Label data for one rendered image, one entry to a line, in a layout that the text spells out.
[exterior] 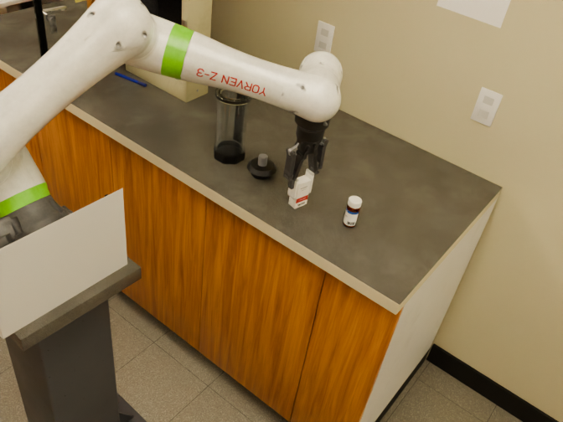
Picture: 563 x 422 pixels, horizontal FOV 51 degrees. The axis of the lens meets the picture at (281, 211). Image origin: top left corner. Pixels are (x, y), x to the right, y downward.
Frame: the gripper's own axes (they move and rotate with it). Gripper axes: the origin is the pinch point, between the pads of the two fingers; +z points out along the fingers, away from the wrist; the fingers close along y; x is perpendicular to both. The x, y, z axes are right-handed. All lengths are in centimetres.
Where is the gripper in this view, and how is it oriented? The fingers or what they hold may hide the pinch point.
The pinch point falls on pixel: (300, 185)
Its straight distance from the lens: 167.9
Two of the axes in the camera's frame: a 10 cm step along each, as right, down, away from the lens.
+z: -1.2, 7.7, 6.3
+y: -7.8, 3.2, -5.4
